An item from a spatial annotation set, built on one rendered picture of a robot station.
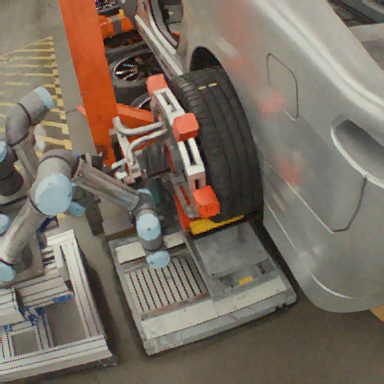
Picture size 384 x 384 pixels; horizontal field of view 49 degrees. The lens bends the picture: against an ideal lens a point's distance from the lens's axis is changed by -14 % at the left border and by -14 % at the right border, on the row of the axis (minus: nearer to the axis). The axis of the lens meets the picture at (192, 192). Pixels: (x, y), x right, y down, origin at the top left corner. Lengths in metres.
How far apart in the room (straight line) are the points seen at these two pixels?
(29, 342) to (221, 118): 1.48
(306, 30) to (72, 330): 1.81
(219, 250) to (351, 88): 1.60
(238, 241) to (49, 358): 1.19
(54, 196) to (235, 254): 1.29
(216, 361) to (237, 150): 1.10
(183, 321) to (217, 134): 1.04
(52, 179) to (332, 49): 0.85
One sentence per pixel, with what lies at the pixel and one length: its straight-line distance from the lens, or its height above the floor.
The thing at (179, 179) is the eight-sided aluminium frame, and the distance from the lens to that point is 2.25.
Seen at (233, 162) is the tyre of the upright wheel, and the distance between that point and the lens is 1.74.
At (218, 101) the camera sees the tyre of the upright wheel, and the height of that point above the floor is 1.15.
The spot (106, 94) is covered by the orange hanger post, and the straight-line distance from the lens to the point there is 2.24.
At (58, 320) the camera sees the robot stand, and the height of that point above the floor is 0.21.
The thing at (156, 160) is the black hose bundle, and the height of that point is 1.01.
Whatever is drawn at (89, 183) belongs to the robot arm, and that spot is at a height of 1.15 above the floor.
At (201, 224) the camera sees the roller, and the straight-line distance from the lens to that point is 2.15.
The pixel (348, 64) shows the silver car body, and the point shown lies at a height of 1.65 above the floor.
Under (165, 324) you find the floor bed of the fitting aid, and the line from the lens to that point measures 2.39.
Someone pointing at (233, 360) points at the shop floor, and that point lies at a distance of 2.33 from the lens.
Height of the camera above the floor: 2.13
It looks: 44 degrees down
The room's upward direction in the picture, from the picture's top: 9 degrees counter-clockwise
